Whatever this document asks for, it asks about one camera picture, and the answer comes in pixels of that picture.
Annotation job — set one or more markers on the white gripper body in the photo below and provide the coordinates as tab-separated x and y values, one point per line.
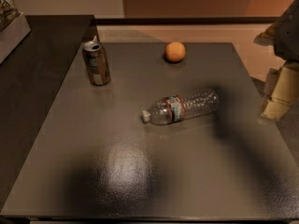
288	37

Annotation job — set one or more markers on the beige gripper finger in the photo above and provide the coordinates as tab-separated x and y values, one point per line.
281	91

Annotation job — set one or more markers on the clear plastic water bottle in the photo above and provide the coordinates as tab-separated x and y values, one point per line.
176	108

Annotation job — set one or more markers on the orange fruit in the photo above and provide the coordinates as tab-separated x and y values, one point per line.
174	52

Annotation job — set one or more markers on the opened brown soda can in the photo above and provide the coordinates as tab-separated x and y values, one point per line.
95	58

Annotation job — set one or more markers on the white box with items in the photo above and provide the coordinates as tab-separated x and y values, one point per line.
13	28

